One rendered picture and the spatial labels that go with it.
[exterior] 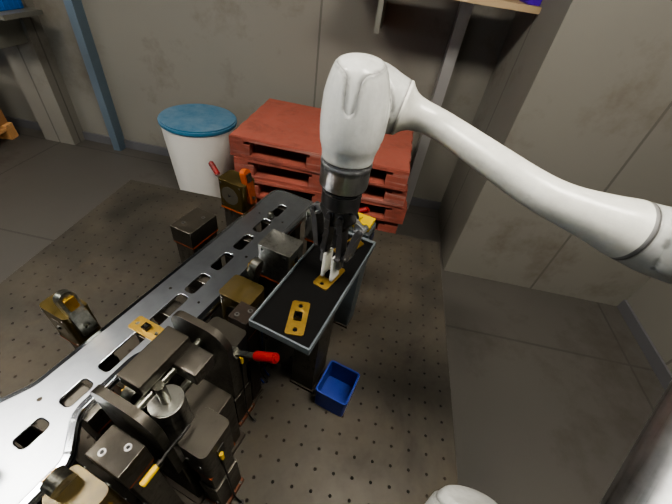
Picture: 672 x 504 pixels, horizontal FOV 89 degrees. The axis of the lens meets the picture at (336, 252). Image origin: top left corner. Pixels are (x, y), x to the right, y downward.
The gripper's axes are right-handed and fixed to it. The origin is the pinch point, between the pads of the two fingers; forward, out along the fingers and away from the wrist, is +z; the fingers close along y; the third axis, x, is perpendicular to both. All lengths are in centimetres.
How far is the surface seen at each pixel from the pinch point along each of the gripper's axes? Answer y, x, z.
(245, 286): 17.7, 9.6, 12.1
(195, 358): 6.9, 31.8, 4.4
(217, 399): 6.5, 30.0, 23.6
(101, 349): 34, 38, 20
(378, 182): 44, -124, 51
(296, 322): -2.3, 14.8, 3.9
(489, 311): -49, -143, 120
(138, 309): 37, 27, 20
